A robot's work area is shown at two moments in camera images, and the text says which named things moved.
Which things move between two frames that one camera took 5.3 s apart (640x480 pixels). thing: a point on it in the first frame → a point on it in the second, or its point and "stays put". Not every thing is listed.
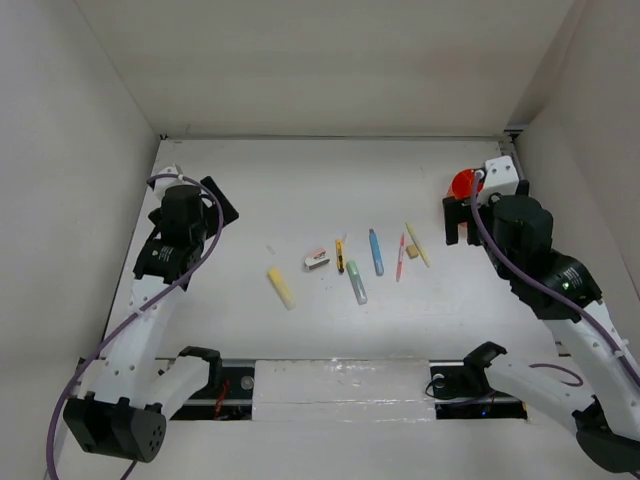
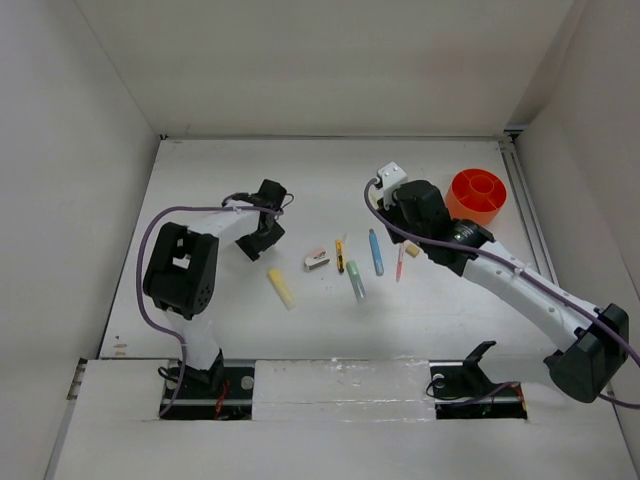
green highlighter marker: (357, 282) stays put
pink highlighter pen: (400, 258) stays put
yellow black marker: (340, 256) stays put
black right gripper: (457, 210) → (390, 210)
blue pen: (377, 254) stays put
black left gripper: (229, 215) → (254, 248)
